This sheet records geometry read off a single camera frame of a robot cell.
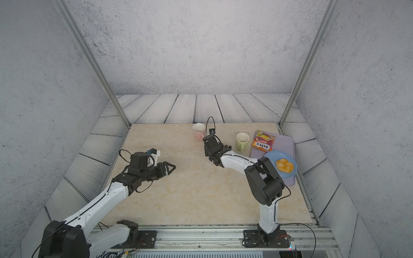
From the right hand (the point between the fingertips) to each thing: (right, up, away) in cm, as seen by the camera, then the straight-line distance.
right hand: (212, 144), depth 95 cm
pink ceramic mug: (-9, +9, +12) cm, 17 cm away
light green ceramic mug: (+18, +2, +5) cm, 19 cm away
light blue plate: (+39, -7, +7) cm, 40 cm away
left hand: (-19, -11, -14) cm, 26 cm away
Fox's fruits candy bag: (+34, +1, +12) cm, 36 cm away
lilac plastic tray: (+49, 0, +12) cm, 50 cm away
